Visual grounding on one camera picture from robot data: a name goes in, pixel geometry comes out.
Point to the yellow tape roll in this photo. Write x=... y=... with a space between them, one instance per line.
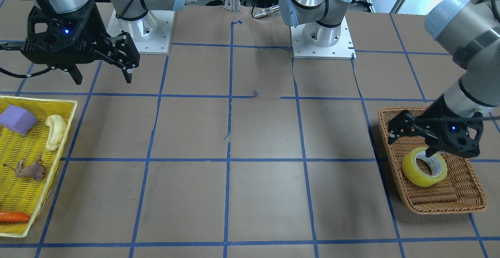
x=436 y=162

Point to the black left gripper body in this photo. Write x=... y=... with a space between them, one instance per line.
x=436 y=114

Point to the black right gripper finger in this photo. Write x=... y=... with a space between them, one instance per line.
x=75 y=74
x=127 y=73

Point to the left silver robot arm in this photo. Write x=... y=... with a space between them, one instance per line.
x=469 y=31

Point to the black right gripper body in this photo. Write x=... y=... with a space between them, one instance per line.
x=99 y=31

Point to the yellow plastic mesh tray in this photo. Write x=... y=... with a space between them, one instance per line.
x=33 y=135

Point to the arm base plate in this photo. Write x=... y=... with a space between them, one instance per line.
x=151 y=34
x=312 y=41

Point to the cream toy banana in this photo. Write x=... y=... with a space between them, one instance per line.
x=57 y=127

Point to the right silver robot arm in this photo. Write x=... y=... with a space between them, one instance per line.
x=128 y=10

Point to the brown wicker basket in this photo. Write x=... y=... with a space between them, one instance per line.
x=459 y=192

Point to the purple foam block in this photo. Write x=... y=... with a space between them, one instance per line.
x=17 y=119

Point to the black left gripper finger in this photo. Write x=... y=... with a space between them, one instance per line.
x=432 y=150

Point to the orange toy carrot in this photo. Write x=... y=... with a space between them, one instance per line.
x=13 y=217

